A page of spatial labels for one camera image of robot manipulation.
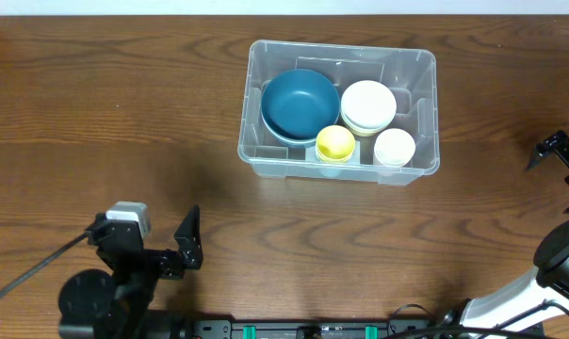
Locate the pink plastic cup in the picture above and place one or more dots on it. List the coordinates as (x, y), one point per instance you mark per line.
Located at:
(386, 170)

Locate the large dark blue bowl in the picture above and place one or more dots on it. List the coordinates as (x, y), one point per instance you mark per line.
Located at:
(289, 143)

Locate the grey small bowl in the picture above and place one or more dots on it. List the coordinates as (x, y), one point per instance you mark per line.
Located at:
(345, 120)

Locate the light blue plastic cup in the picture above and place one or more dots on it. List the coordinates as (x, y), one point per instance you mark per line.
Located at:
(332, 170)

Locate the white small bowl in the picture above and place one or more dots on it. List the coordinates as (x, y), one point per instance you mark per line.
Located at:
(369, 104)

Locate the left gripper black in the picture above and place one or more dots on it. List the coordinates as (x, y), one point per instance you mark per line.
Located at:
(155, 257)

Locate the yellow small bowl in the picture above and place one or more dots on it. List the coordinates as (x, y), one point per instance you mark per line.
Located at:
(362, 132)

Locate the yellow cup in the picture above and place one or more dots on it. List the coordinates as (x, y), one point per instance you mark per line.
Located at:
(335, 141)
(326, 159)

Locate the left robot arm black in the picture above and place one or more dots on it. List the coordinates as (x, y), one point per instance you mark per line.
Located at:
(97, 304)

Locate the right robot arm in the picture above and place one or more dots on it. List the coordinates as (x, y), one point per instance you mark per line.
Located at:
(540, 294)

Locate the cream plastic cup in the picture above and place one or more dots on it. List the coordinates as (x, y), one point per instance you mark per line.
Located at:
(393, 148)

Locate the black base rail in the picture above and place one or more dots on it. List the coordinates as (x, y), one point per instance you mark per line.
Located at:
(329, 329)

